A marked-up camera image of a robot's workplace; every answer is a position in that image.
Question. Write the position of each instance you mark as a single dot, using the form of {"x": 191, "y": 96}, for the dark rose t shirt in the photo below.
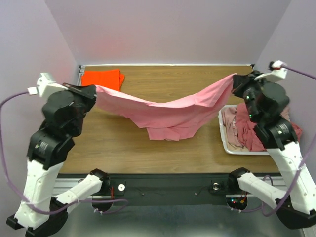
{"x": 246, "y": 134}

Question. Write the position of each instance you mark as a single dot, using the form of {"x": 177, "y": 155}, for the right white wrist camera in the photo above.
{"x": 277, "y": 72}

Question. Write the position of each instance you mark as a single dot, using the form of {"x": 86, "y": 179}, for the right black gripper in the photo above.
{"x": 242, "y": 83}

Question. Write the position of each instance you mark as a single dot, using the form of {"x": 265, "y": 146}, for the pink t shirt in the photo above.
{"x": 174, "y": 120}

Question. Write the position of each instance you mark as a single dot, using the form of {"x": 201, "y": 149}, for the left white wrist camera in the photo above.
{"x": 44, "y": 84}

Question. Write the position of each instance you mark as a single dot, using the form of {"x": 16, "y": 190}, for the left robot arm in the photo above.
{"x": 40, "y": 213}

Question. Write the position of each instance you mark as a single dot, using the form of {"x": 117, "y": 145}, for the folded orange t shirt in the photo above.
{"x": 112, "y": 79}

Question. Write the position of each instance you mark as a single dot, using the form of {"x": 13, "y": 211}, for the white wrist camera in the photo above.
{"x": 44, "y": 84}
{"x": 277, "y": 72}

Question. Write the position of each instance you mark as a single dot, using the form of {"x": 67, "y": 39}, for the pale mauve t shirt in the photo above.
{"x": 229, "y": 122}

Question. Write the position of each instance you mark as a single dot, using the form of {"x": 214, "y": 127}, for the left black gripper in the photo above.
{"x": 89, "y": 91}

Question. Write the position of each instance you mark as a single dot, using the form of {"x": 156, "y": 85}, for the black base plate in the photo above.
{"x": 170, "y": 189}

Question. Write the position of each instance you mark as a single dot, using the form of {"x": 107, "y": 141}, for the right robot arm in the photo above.
{"x": 295, "y": 208}

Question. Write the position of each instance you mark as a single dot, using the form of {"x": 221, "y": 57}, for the white plastic tray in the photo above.
{"x": 226, "y": 145}

